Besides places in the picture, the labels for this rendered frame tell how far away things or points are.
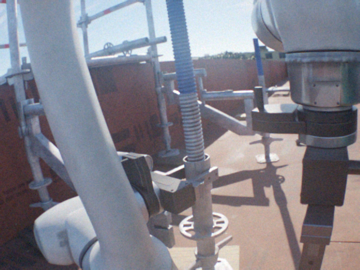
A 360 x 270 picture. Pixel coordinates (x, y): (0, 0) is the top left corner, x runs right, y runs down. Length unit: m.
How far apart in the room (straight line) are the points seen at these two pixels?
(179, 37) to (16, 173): 0.99
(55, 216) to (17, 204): 0.89
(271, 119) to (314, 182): 0.08
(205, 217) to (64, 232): 0.35
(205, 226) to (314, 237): 0.43
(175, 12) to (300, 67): 0.35
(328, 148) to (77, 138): 0.24
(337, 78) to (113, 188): 0.23
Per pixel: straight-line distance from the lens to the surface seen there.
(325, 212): 0.25
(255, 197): 1.24
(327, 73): 0.25
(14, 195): 1.29
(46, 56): 0.26
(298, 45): 0.26
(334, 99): 0.25
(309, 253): 0.28
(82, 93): 0.24
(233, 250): 0.89
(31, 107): 1.03
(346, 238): 0.99
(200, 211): 0.62
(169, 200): 0.48
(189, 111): 0.54
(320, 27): 0.25
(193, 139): 0.56
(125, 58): 1.61
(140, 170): 0.46
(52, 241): 0.41
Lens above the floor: 0.59
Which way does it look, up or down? 13 degrees down
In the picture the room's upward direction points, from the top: 8 degrees counter-clockwise
